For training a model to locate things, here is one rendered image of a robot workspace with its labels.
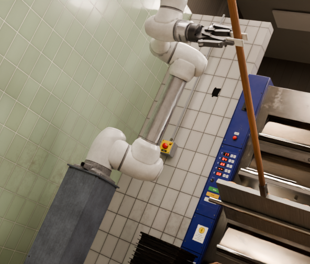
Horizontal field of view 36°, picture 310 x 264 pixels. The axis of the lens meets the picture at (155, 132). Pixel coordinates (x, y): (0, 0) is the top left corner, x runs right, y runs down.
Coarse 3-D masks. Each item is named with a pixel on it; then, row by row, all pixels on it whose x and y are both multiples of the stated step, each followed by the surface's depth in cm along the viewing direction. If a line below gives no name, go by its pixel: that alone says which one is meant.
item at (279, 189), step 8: (240, 176) 299; (248, 176) 295; (256, 176) 293; (248, 184) 304; (256, 184) 298; (272, 184) 287; (280, 184) 284; (272, 192) 296; (280, 192) 290; (288, 192) 285; (296, 192) 280; (304, 192) 277; (296, 200) 288; (304, 200) 283
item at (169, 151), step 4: (164, 140) 340; (168, 140) 339; (168, 144) 337; (172, 144) 336; (160, 148) 339; (164, 148) 337; (168, 148) 336; (172, 148) 336; (160, 152) 340; (164, 152) 336; (168, 152) 334; (172, 152) 337; (168, 156) 341; (172, 156) 339
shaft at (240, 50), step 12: (228, 0) 166; (240, 36) 177; (240, 48) 180; (240, 60) 185; (240, 72) 190; (252, 108) 203; (252, 120) 208; (252, 132) 213; (252, 144) 220; (264, 180) 239
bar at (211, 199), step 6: (210, 198) 275; (222, 204) 271; (228, 204) 269; (240, 210) 265; (246, 210) 263; (258, 216) 259; (264, 216) 258; (270, 222) 256; (276, 222) 254; (282, 222) 253; (288, 228) 251; (294, 228) 249; (300, 228) 247; (306, 234) 246
